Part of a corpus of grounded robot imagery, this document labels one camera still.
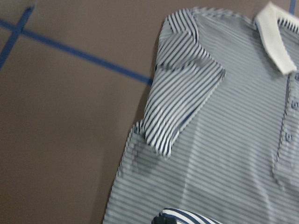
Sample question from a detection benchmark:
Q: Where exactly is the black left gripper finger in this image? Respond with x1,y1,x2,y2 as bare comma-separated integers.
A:
153,212,178,224

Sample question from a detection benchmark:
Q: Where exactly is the blue white striped polo shirt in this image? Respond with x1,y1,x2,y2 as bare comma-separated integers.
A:
103,2,299,224

